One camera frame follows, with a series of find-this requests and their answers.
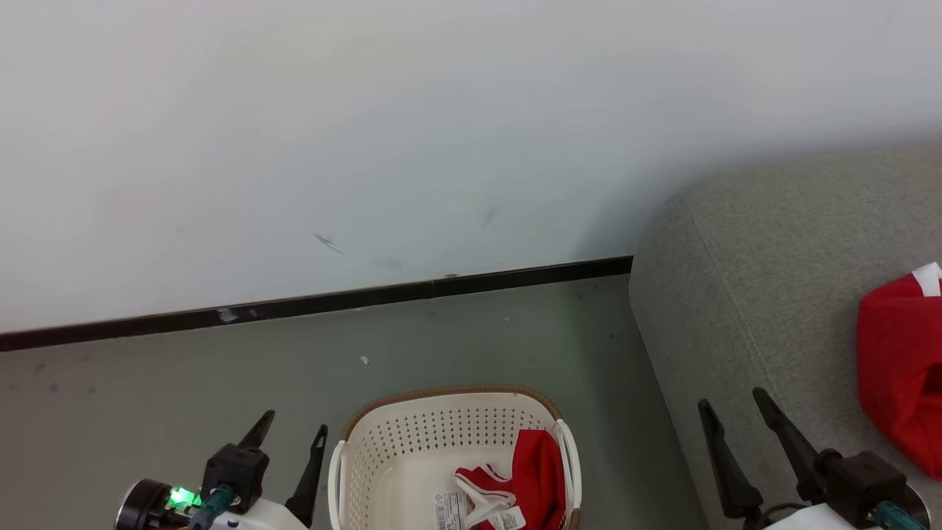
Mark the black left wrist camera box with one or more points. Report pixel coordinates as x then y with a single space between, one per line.
235 471

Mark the black baseboard strip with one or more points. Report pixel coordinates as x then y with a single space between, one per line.
316 302

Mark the grey fabric sofa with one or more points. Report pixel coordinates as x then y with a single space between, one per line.
751 294

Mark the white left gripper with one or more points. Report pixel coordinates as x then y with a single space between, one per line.
257 519

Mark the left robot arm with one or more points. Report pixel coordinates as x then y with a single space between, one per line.
140 508

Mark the red garment with white trim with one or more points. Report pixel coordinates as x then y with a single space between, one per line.
541 471

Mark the cream perforated laundry basket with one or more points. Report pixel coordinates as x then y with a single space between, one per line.
427 434

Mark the red jacket with white stripe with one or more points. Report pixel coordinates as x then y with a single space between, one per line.
898 368

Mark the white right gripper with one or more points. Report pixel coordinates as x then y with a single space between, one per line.
809 521

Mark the printed label sticker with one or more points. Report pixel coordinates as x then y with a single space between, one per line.
450 511

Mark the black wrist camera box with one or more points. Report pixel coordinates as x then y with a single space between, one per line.
235 471
861 478

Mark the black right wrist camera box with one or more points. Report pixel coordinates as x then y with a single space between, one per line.
861 478

